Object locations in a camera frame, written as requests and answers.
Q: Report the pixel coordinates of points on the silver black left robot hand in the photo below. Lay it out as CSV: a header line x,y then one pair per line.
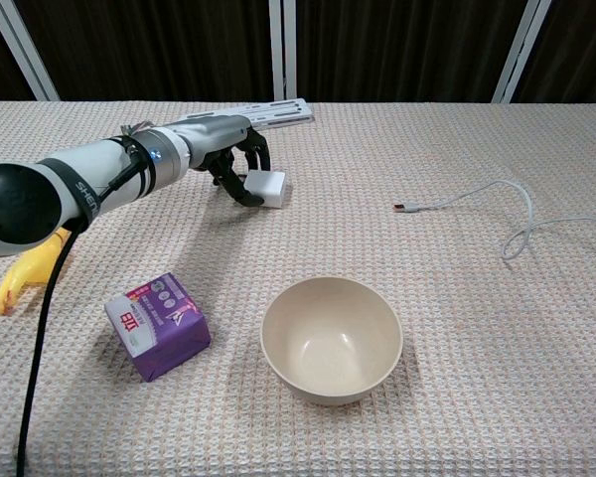
x,y
213,136

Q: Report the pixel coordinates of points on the white power adapter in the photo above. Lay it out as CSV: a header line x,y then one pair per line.
x,y
270,186

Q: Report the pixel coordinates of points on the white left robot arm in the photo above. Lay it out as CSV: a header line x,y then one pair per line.
x,y
35,199

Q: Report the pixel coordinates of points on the white folding laptop stand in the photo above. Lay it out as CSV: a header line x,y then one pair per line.
x,y
283,111

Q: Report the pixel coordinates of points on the dark curtain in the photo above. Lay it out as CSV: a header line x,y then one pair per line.
x,y
377,49

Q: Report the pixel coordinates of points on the purple tissue pack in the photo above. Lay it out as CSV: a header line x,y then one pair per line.
x,y
164,333

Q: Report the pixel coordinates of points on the yellow rubber chicken toy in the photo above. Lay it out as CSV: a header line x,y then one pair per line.
x,y
25,275

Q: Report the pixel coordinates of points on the beige bowl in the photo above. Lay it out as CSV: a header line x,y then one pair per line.
x,y
328,343

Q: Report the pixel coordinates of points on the beige checkered tablecloth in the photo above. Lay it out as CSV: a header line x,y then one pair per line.
x,y
427,348

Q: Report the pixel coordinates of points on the white upright frame post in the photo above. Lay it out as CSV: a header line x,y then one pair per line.
x,y
283,49

